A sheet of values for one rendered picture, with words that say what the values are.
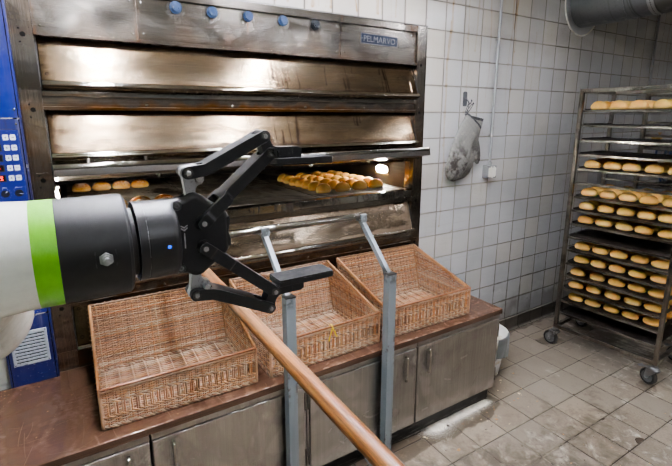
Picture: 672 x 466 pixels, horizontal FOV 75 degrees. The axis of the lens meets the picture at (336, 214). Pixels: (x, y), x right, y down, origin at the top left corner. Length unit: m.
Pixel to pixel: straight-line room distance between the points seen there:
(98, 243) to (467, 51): 2.71
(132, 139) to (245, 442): 1.28
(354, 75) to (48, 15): 1.34
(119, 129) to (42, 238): 1.61
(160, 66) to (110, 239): 1.66
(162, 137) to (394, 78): 1.28
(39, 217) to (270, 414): 1.60
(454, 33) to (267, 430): 2.31
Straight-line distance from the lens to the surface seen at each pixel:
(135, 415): 1.81
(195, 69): 2.07
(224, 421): 1.86
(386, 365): 2.08
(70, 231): 0.41
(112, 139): 1.99
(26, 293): 0.42
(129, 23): 2.05
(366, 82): 2.44
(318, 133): 2.28
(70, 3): 2.04
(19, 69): 2.00
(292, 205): 2.25
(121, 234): 0.41
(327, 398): 0.74
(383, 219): 2.59
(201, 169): 0.45
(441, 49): 2.80
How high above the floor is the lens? 1.60
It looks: 12 degrees down
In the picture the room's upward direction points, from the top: straight up
